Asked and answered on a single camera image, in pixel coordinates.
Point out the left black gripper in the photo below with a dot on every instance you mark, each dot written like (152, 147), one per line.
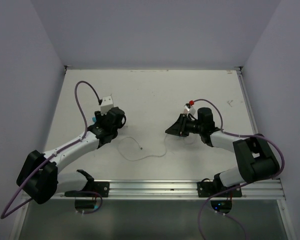
(98, 117)

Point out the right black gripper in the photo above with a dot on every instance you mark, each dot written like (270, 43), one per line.
(178, 128)

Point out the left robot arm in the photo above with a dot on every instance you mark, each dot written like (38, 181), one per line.
(41, 174)

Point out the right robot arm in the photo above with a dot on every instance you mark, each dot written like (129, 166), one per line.
(213, 137)

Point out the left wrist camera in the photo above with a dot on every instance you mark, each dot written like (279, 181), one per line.
(105, 104)

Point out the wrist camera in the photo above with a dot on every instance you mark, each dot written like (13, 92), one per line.
(105, 104)
(189, 109)

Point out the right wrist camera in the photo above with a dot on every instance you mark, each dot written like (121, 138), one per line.
(189, 109)

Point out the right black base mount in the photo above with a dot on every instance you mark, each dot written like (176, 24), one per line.
(206, 188)

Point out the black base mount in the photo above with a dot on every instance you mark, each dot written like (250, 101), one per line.
(206, 188)
(91, 189)

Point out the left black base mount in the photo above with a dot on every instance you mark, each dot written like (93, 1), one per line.
(91, 189)

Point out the aluminium right side rail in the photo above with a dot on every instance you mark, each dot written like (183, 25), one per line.
(250, 112)

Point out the aluminium rail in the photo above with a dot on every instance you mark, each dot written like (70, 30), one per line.
(250, 112)
(184, 189)

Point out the aluminium front rail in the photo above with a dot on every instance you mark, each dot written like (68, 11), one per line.
(184, 189)

